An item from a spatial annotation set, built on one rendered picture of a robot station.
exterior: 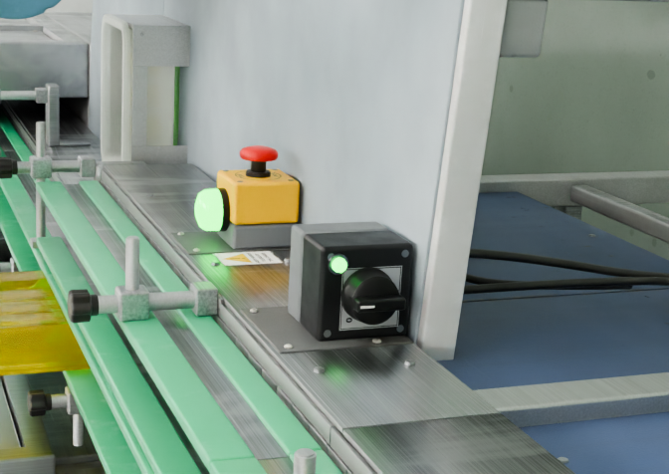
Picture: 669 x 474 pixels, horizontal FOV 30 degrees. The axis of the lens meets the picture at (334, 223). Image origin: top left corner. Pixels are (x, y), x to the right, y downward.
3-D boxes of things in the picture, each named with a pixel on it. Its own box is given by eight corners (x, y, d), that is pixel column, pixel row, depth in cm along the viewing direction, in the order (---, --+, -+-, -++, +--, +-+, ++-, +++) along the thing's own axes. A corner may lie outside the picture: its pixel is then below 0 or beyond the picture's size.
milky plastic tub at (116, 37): (156, 161, 191) (100, 162, 188) (159, 13, 185) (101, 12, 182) (183, 185, 175) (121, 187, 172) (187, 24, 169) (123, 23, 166)
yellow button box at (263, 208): (281, 230, 136) (214, 233, 133) (284, 163, 134) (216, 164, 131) (302, 247, 129) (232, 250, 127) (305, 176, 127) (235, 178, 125)
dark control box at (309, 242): (376, 307, 111) (286, 313, 108) (381, 219, 109) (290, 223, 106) (414, 337, 103) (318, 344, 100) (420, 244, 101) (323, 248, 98)
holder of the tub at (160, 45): (159, 195, 192) (109, 197, 189) (162, 15, 185) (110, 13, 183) (185, 222, 176) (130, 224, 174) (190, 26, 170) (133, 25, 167)
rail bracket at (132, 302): (212, 305, 115) (65, 314, 110) (214, 227, 113) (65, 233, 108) (224, 319, 111) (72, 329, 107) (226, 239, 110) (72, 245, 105)
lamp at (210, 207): (218, 225, 132) (190, 226, 131) (219, 183, 131) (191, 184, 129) (229, 236, 128) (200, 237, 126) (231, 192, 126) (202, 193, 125)
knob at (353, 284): (390, 318, 102) (406, 332, 99) (338, 322, 101) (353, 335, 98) (393, 265, 101) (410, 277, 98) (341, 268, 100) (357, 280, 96)
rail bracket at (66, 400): (142, 431, 147) (26, 442, 142) (143, 376, 145) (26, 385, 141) (149, 444, 143) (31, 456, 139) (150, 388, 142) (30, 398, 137)
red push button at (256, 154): (234, 175, 131) (235, 143, 130) (270, 174, 132) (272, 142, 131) (244, 183, 127) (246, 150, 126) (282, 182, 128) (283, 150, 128)
